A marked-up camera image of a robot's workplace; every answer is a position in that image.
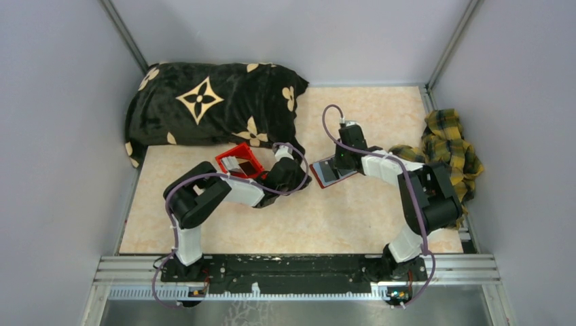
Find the red plastic bin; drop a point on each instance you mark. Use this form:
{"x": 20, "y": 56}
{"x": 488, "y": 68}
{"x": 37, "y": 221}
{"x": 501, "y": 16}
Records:
{"x": 241, "y": 151}

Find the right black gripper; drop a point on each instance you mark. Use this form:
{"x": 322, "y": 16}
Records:
{"x": 341, "y": 164}

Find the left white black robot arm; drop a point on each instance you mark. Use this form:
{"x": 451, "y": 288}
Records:
{"x": 192, "y": 198}

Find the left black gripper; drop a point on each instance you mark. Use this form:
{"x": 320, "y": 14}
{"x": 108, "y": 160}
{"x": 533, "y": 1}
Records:
{"x": 300, "y": 175}

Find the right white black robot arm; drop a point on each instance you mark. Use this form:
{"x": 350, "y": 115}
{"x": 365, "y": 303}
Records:
{"x": 428, "y": 198}

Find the aluminium frame rail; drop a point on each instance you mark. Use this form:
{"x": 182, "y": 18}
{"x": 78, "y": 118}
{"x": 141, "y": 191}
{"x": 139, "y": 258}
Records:
{"x": 138, "y": 277}

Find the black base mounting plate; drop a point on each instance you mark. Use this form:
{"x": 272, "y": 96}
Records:
{"x": 292, "y": 274}

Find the cards in red bin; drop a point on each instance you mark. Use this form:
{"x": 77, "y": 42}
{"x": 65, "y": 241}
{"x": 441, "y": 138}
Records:
{"x": 239, "y": 166}

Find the dark card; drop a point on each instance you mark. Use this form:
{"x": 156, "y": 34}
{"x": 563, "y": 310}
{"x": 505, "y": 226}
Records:
{"x": 329, "y": 173}

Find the yellow plaid cloth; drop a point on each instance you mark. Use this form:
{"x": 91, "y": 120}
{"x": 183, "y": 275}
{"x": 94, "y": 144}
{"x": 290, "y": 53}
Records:
{"x": 443, "y": 141}

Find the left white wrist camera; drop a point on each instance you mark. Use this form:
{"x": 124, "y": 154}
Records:
{"x": 282, "y": 151}

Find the black floral pillow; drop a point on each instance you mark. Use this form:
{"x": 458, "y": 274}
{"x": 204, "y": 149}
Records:
{"x": 202, "y": 104}

